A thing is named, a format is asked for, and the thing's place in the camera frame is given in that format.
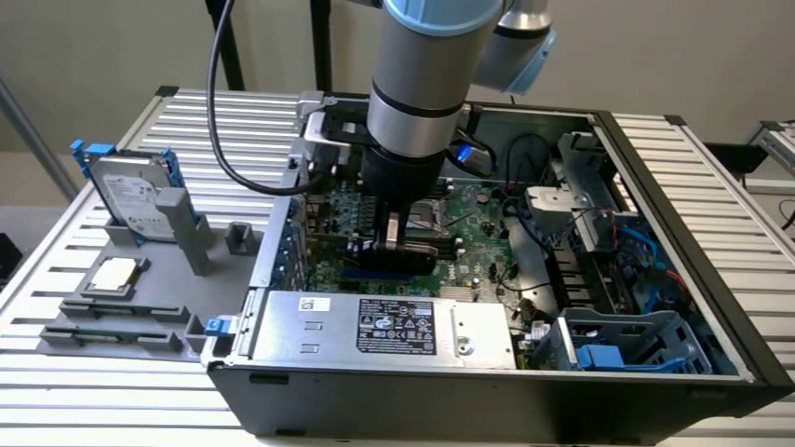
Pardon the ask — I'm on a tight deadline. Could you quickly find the CPU socket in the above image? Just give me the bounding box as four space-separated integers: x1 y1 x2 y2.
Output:
401 196 453 235

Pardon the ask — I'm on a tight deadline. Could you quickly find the silver power supply unit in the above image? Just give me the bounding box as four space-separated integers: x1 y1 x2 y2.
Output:
245 290 519 372

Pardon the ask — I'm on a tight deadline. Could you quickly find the blue data wire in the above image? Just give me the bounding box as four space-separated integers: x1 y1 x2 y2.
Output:
611 218 684 280

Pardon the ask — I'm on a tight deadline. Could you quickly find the black tripod pole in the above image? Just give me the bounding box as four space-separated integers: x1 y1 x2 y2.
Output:
308 0 335 92
219 0 247 90

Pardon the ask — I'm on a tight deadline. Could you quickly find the silver CPU chip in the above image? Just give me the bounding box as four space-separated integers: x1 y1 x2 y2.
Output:
88 257 141 291

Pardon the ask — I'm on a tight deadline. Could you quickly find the green motherboard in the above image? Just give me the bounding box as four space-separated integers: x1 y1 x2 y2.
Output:
296 176 543 322

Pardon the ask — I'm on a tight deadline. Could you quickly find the black graphics card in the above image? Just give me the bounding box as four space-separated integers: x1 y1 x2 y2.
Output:
344 236 440 277

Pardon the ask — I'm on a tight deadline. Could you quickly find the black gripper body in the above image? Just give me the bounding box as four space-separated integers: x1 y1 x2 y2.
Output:
357 144 445 216

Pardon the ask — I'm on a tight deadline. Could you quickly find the grey disk bay cage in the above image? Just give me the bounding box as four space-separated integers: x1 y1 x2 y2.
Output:
536 307 713 375

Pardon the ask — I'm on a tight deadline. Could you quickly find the grey parts rack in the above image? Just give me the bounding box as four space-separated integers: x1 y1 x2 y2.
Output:
37 187 264 365

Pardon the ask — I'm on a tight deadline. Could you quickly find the green RAM stick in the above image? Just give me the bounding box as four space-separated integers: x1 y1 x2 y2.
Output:
41 326 176 345
60 301 189 318

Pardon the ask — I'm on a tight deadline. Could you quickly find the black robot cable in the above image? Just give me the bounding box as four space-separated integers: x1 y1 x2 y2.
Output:
205 0 327 196

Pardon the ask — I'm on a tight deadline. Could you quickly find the hard disk with blue bracket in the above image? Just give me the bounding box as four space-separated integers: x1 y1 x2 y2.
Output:
69 139 183 244

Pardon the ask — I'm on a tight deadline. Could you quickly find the red wire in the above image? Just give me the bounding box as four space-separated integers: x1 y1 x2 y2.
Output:
657 267 692 304

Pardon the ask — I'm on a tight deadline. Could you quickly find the black open PC case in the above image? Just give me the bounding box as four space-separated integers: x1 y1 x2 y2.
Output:
205 90 795 440

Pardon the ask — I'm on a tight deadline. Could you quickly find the metal drive cage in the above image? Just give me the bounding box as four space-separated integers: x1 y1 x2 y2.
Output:
521 130 641 255

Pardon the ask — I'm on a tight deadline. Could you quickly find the silver metal post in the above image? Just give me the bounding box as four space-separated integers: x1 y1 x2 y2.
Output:
0 76 81 204

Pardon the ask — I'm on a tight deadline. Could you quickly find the metal slat side table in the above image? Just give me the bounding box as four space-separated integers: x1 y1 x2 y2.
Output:
741 119 795 196

